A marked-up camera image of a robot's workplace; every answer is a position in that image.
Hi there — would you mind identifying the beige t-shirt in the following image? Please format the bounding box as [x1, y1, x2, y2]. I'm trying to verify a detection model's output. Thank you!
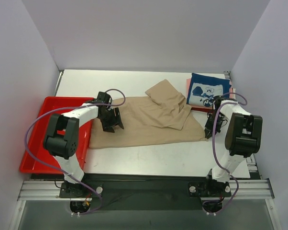
[89, 80, 206, 150]

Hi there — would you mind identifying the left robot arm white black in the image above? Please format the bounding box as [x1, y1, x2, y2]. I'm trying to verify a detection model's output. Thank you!
[43, 91, 124, 197]

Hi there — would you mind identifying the folded pink t-shirt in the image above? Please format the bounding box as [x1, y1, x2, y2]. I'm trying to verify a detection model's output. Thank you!
[186, 78, 236, 99]

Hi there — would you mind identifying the aluminium frame rail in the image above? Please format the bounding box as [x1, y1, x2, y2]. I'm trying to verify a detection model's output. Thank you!
[18, 180, 275, 201]

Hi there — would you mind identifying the red plastic tray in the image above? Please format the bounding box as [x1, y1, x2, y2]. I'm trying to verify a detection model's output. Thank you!
[19, 96, 96, 173]

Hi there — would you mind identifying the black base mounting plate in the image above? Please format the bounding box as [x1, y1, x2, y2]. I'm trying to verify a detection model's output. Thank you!
[59, 173, 232, 211]

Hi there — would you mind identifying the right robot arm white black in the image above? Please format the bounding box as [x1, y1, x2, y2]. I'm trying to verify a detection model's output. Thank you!
[203, 93, 263, 196]

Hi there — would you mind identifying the folded blue printed t-shirt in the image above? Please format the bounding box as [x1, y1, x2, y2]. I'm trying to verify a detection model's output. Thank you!
[187, 73, 231, 107]

